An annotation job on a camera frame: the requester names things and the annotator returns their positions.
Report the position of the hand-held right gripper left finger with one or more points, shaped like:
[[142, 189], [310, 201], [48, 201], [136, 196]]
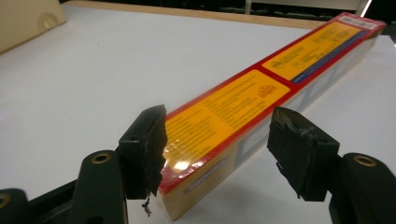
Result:
[[141, 155]]

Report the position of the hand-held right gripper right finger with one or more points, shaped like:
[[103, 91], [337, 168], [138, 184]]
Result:
[[303, 152]]

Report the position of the long red and yellow box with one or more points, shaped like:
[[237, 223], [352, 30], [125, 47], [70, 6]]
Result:
[[230, 105]]

